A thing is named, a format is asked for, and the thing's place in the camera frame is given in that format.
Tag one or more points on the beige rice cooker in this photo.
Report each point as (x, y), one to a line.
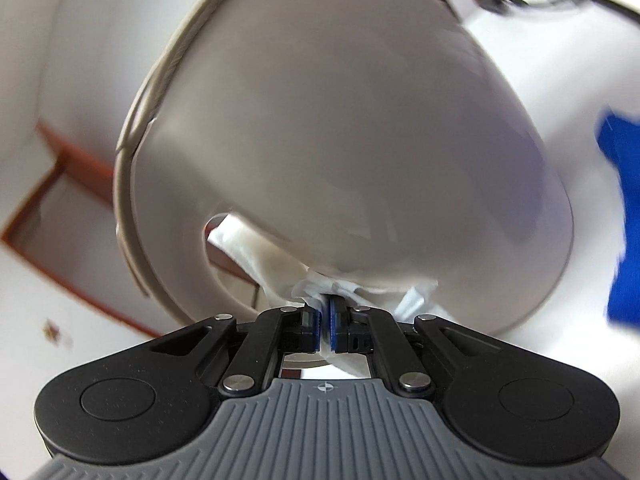
(340, 125)

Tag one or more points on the white tissue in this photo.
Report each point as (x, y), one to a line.
(250, 256)

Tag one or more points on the blue cloth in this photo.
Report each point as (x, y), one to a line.
(622, 220)

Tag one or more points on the brown wooden frame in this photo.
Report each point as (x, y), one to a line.
(75, 157)

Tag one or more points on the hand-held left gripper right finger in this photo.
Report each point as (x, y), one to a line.
(334, 329)

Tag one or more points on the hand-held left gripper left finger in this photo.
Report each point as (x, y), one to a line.
(314, 331)

